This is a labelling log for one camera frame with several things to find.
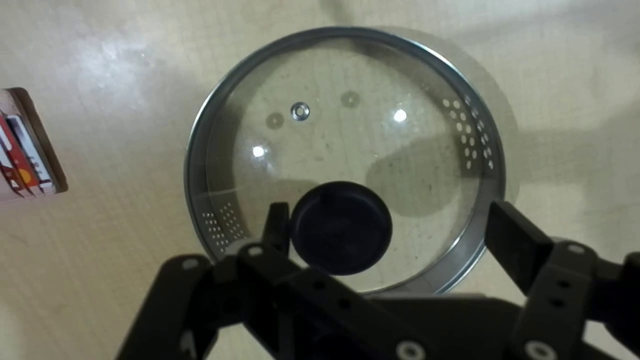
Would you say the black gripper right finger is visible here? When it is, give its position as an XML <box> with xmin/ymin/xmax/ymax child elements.
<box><xmin>486</xmin><ymin>198</ymin><xmax>640</xmax><ymax>360</ymax></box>

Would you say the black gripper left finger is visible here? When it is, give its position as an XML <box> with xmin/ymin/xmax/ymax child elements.
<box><xmin>117</xmin><ymin>201</ymin><xmax>396</xmax><ymax>360</ymax></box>

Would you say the glass lid with black knob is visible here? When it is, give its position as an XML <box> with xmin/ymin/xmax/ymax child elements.
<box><xmin>185</xmin><ymin>26</ymin><xmax>508</xmax><ymax>296</ymax></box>

